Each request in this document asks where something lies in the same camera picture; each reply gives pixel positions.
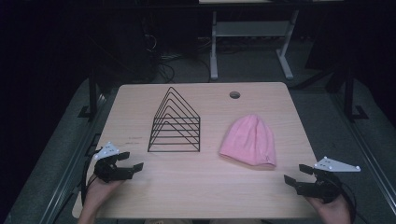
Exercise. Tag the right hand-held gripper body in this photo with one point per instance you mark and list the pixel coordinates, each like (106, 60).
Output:
(323, 186)

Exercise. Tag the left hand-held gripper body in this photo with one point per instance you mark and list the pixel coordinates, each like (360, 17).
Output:
(107, 170)

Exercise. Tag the pink knit beanie hat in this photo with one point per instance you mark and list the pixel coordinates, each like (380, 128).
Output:
(250, 141)

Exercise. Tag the person's left hand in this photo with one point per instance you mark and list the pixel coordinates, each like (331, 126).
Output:
(100, 191)

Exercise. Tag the person's right hand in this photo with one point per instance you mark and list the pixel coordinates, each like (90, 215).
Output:
(330, 211)

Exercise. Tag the black metal stand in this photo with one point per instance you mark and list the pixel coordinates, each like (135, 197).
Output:
(92, 93)
(350, 96)

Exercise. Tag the grey metal rail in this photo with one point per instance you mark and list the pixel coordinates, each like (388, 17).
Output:
(365, 149)
(71, 161)

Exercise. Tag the grey metal desk frame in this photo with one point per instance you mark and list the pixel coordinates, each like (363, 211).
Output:
(252, 28)

